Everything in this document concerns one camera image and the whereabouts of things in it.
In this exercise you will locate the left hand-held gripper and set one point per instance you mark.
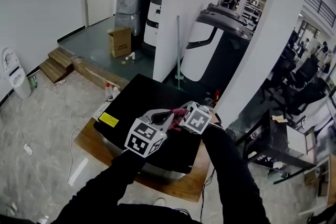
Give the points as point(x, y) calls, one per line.
point(143, 139)

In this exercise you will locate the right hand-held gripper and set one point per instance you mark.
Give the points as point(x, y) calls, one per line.
point(197, 119)

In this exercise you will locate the pink cloth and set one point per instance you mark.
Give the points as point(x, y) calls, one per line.
point(176, 118)

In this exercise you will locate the black mini fridge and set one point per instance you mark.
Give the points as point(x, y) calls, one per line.
point(136, 97)

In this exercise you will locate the person's left forearm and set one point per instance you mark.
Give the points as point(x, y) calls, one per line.
point(99, 186)

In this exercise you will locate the person's right forearm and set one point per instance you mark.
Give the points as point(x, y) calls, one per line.
point(231, 170)

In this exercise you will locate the red canister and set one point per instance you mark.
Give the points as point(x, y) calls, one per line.
point(217, 95)

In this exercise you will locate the large white black robot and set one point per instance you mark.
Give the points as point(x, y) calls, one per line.
point(202, 60)

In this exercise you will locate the white-capped clear bottle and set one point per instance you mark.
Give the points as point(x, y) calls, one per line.
point(116, 92)

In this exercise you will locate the red-capped plastic bottle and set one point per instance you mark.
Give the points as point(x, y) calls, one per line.
point(109, 93)

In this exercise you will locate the white wet wipes pack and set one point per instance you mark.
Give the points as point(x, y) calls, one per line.
point(101, 110)

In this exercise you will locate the small white spray bottle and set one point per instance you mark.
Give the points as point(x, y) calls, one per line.
point(130, 56)

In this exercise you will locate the wooden platform edging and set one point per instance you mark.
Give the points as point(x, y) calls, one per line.
point(99, 73)

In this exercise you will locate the wooden low table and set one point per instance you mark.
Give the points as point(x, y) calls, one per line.
point(89, 144)

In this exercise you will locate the open cardboard box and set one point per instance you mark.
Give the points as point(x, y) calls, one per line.
point(120, 43)

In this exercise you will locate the person's white shoe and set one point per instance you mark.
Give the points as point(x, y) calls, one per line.
point(159, 201)

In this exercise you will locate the small white service robot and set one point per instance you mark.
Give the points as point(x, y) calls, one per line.
point(152, 26)

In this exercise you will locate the black metal table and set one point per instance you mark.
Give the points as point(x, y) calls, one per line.
point(273, 149)

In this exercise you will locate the person's black clothed body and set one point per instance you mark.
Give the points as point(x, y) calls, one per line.
point(157, 215)

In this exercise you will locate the pink packet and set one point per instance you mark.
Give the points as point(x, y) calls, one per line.
point(60, 83)

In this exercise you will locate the plastic-wrapped grey appliance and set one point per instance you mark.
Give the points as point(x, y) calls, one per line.
point(131, 10)

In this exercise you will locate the white board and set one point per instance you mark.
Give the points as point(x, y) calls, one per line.
point(296, 140)

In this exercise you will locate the wooden steps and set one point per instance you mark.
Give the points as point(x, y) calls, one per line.
point(56, 65)

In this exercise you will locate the black office chair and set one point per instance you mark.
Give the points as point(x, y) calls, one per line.
point(304, 70)
point(307, 97)

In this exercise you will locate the green bottle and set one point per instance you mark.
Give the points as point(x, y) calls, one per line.
point(32, 81)

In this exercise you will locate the white power adapter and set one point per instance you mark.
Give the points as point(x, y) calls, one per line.
point(28, 149)

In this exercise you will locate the wooden desk with white legs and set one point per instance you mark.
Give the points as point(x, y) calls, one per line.
point(329, 186)

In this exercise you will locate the black metal railing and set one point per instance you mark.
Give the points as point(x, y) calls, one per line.
point(320, 8)

